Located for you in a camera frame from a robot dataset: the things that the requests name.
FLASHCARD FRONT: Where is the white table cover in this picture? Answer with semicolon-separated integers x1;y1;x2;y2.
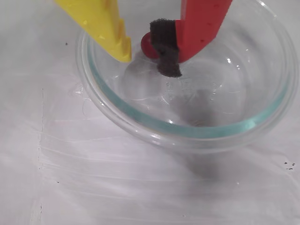
0;0;300;225

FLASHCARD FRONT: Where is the red ball pill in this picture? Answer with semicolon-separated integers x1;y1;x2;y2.
140;32;160;59

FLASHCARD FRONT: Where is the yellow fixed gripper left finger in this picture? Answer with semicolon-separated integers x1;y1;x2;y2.
53;0;132;63

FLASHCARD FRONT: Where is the small clear glass bowl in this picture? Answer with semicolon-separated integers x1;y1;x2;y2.
75;0;300;154

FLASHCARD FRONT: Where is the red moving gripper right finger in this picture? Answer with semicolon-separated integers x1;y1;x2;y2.
149;0;233;78

